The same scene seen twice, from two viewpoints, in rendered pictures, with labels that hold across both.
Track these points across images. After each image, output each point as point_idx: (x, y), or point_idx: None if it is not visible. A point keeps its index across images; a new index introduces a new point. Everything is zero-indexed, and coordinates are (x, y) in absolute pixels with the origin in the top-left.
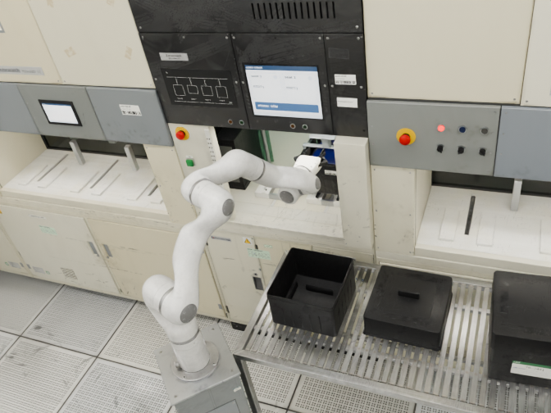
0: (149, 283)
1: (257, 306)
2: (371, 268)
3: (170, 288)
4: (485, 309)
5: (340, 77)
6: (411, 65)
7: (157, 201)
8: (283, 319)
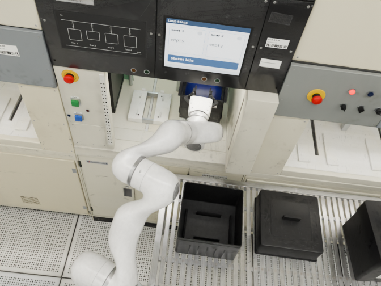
0: (81, 268)
1: (155, 236)
2: (242, 186)
3: (109, 273)
4: (338, 217)
5: (272, 41)
6: (348, 36)
7: (22, 127)
8: (187, 251)
